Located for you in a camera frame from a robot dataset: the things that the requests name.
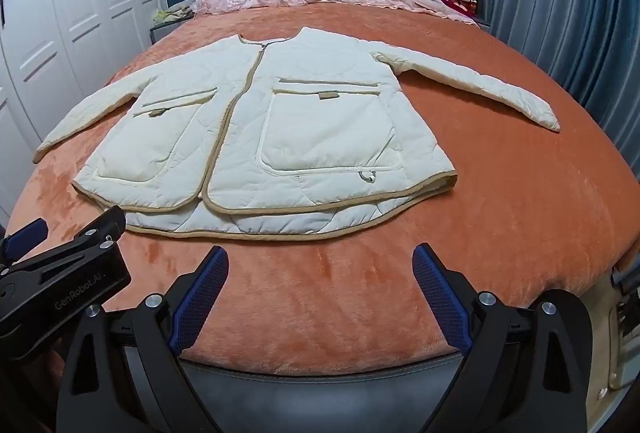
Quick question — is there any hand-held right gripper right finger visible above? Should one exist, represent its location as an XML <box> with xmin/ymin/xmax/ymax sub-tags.
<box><xmin>412</xmin><ymin>242</ymin><xmax>601</xmax><ymax>433</ymax></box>

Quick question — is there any white wardrobe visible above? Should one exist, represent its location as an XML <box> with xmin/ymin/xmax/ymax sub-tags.
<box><xmin>0</xmin><ymin>0</ymin><xmax>167</xmax><ymax>224</ymax></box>

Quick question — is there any blue-grey curtain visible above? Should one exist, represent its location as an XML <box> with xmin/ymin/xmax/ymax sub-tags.
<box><xmin>481</xmin><ymin>0</ymin><xmax>640</xmax><ymax>160</ymax></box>

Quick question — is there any yellow paper clutter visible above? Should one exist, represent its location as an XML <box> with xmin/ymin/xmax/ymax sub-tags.
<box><xmin>154</xmin><ymin>0</ymin><xmax>195</xmax><ymax>25</ymax></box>

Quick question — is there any orange plush blanket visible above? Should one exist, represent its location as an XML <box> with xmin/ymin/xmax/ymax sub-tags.
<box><xmin>7</xmin><ymin>0</ymin><xmax>640</xmax><ymax>376</ymax></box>

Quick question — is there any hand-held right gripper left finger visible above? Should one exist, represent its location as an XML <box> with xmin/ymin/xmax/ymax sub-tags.
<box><xmin>56</xmin><ymin>246</ymin><xmax>230</xmax><ymax>433</ymax></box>

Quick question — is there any cream quilted jacket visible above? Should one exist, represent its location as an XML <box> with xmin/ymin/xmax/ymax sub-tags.
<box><xmin>32</xmin><ymin>27</ymin><xmax>561</xmax><ymax>242</ymax></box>

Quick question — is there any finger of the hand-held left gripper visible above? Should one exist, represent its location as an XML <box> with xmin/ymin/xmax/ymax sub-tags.
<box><xmin>66</xmin><ymin>206</ymin><xmax>127</xmax><ymax>260</ymax></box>
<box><xmin>0</xmin><ymin>218</ymin><xmax>50</xmax><ymax>264</ymax></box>

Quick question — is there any grey nightstand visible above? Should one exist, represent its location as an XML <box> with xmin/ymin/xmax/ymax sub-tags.
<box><xmin>149</xmin><ymin>6</ymin><xmax>199</xmax><ymax>47</ymax></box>

